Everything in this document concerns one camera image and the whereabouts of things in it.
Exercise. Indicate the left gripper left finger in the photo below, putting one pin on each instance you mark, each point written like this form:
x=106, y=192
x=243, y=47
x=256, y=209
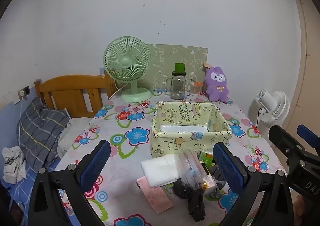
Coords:
x=46, y=206

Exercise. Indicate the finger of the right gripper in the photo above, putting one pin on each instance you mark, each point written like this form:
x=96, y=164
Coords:
x=283, y=141
x=307, y=135

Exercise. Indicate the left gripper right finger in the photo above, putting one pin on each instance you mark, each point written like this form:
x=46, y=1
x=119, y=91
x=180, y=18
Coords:
x=275, y=207

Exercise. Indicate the green tissue pack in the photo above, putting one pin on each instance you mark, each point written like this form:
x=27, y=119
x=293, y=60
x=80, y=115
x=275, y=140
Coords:
x=206, y=156

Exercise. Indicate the clear plastic zip bag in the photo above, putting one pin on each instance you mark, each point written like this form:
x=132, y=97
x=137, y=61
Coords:
x=192, y=173

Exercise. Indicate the white foam towel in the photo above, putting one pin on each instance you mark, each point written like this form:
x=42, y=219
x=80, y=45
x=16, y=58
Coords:
x=160, y=171

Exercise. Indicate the pink paper packet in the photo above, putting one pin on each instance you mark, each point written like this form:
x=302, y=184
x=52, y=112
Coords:
x=155, y=196

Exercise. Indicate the grey drawstring pouch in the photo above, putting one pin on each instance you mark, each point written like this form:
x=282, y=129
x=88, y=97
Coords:
x=217, y=175

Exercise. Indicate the white standing fan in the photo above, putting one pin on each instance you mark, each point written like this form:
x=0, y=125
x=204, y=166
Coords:
x=269, y=109

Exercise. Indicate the blue bed sheet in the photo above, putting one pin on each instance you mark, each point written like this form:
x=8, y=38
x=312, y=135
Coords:
x=21, y=191

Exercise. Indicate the crumpled white cloth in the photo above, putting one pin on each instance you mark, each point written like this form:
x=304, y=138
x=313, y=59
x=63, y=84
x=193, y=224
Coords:
x=14, y=165

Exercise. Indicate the grey plaid pillow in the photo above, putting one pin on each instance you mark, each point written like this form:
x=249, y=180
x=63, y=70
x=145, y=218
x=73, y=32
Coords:
x=38, y=132

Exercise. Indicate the floral tablecloth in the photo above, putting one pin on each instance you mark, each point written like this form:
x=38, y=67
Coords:
x=115, y=196

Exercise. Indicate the purple plush bunny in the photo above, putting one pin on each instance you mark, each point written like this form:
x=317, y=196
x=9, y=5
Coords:
x=216, y=84

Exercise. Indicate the cotton swab container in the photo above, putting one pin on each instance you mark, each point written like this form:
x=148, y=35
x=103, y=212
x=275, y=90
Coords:
x=195, y=88

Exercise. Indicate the yellow cartoon fabric storage box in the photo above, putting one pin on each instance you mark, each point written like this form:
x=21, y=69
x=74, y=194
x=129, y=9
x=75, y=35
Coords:
x=187, y=125

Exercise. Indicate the glass mason jar mug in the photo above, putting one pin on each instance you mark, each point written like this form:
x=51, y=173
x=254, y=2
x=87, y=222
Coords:
x=175, y=85

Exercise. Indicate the green cup on jar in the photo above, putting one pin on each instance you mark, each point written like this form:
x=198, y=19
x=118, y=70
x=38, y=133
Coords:
x=179, y=67

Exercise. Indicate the green desk fan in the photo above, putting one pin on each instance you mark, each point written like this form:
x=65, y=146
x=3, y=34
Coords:
x=126, y=60

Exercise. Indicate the patterned cardboard panel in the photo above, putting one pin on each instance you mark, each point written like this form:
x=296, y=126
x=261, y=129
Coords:
x=163, y=60

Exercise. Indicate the wall power socket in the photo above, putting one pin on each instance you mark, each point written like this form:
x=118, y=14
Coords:
x=24, y=92

